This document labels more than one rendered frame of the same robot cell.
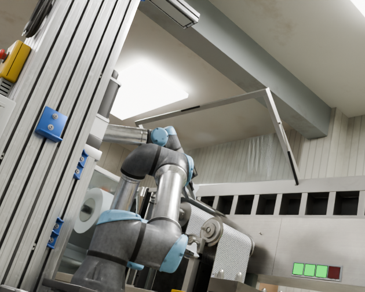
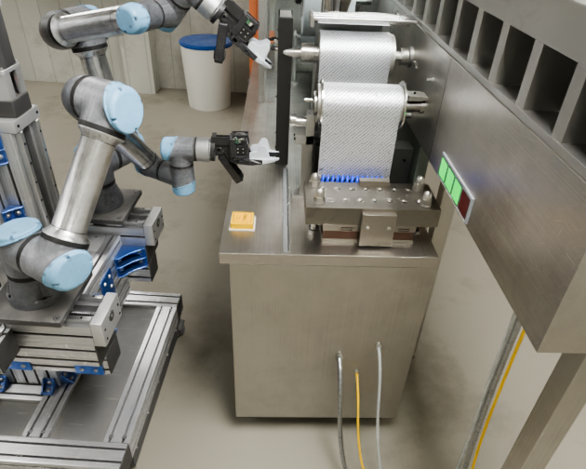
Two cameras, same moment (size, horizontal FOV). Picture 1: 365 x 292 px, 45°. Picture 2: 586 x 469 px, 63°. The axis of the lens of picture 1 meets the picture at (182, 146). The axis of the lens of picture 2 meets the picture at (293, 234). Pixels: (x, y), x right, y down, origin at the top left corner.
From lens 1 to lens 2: 169 cm
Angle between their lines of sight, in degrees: 67
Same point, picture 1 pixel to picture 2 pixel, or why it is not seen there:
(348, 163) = not seen: outside the picture
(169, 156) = (83, 104)
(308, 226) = (466, 93)
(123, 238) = (8, 263)
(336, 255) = (474, 173)
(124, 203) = not seen: hidden behind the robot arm
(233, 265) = (363, 149)
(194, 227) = (334, 75)
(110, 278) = (18, 297)
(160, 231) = (33, 257)
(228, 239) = (341, 116)
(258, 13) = not seen: outside the picture
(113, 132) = (83, 30)
